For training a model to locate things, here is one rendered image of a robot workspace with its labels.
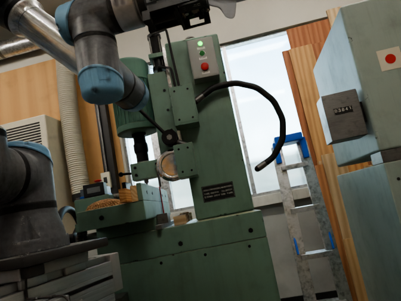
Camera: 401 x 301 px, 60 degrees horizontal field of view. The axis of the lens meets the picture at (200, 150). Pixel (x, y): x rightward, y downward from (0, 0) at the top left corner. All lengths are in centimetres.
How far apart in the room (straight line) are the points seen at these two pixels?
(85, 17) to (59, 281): 51
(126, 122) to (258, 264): 74
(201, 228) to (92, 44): 75
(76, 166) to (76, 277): 215
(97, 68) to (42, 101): 281
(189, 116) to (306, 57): 171
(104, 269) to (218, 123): 71
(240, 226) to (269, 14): 222
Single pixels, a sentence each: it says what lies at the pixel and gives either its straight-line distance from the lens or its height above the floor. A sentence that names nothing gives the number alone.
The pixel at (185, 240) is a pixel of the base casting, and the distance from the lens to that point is 120.
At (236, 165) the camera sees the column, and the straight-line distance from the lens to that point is 131.
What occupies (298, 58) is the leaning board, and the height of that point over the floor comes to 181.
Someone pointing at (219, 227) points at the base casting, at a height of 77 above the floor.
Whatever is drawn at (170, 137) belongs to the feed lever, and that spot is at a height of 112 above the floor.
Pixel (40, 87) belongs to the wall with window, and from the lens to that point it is 346.
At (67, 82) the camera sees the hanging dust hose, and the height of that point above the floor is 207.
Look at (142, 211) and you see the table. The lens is 108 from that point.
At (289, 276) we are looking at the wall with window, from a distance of 280.
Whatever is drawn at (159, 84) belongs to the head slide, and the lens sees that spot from 145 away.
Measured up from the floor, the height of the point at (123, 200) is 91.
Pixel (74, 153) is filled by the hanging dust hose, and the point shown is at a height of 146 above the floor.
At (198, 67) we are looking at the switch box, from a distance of 135.
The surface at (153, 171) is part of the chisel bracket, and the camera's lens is 141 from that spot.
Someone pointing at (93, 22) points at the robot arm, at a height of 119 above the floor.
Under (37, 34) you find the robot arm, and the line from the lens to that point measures 88.
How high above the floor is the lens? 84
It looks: 9 degrees up
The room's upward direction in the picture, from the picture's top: 11 degrees counter-clockwise
